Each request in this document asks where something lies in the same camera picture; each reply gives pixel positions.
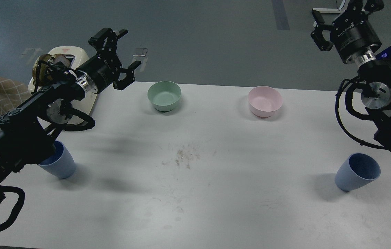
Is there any blue cup image-right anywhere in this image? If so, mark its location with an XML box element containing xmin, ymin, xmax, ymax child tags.
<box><xmin>334</xmin><ymin>153</ymin><xmax>381</xmax><ymax>191</ymax></box>

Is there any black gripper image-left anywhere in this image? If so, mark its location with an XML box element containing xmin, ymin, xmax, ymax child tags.
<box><xmin>76</xmin><ymin>28</ymin><xmax>142</xmax><ymax>94</ymax></box>

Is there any green bowl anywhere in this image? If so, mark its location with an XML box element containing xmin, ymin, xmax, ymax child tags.
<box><xmin>147</xmin><ymin>81</ymin><xmax>182</xmax><ymax>112</ymax></box>

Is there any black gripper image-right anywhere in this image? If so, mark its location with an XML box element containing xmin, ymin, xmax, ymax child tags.
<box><xmin>310</xmin><ymin>0</ymin><xmax>385</xmax><ymax>64</ymax></box>

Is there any blue cup image-left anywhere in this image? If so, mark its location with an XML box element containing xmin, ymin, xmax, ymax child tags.
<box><xmin>39</xmin><ymin>140</ymin><xmax>76</xmax><ymax>179</ymax></box>

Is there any white desk leg base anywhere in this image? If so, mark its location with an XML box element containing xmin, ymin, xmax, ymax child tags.
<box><xmin>312</xmin><ymin>8</ymin><xmax>341</xmax><ymax>14</ymax></box>

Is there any toast slice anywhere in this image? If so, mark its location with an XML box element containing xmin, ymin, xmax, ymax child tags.
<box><xmin>32</xmin><ymin>54</ymin><xmax>51</xmax><ymax>87</ymax></box>
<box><xmin>47</xmin><ymin>54</ymin><xmax>72</xmax><ymax>73</ymax></box>

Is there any toast slice rear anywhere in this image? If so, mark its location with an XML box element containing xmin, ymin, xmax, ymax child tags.
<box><xmin>32</xmin><ymin>54</ymin><xmax>51</xmax><ymax>87</ymax></box>

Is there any cream toaster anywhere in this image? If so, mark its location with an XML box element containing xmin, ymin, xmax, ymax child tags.
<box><xmin>33</xmin><ymin>46</ymin><xmax>97</xmax><ymax>129</ymax></box>

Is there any toast slice front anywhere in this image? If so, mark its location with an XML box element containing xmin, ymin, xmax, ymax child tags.
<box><xmin>47</xmin><ymin>54</ymin><xmax>72</xmax><ymax>73</ymax></box>

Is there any pink bowl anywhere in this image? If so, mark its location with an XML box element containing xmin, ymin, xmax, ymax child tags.
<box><xmin>248</xmin><ymin>86</ymin><xmax>283</xmax><ymax>118</ymax></box>

